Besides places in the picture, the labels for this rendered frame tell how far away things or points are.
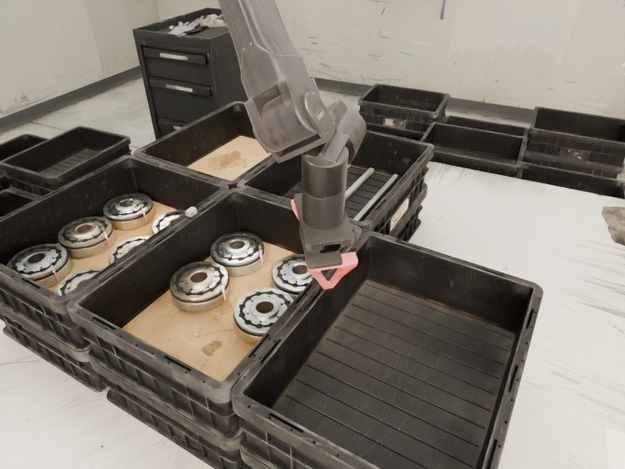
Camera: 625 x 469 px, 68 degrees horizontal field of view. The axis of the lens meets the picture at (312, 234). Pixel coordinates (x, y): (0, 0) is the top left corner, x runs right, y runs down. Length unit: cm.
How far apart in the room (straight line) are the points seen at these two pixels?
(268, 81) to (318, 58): 382
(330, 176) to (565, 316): 70
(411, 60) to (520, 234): 291
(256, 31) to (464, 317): 56
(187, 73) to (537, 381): 201
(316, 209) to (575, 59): 346
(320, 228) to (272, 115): 16
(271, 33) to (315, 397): 48
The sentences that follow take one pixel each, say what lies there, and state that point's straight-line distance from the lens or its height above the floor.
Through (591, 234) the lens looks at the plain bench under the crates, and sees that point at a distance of 141.
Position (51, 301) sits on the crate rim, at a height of 93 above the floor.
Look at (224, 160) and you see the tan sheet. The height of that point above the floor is 83.
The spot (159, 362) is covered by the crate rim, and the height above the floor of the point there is 93.
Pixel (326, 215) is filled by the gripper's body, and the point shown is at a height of 108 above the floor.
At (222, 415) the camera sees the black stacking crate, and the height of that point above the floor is 87.
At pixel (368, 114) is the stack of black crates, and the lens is 242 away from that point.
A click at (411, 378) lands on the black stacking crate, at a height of 83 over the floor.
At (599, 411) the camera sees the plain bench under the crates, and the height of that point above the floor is 70.
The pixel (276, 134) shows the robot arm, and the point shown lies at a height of 119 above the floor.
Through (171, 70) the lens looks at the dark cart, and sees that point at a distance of 250.
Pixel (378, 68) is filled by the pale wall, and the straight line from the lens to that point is 417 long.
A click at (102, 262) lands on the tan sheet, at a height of 83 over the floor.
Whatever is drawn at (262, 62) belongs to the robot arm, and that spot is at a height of 126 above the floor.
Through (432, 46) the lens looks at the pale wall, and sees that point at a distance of 402.
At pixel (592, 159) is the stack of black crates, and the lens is 235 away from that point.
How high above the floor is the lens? 141
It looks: 36 degrees down
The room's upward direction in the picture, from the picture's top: straight up
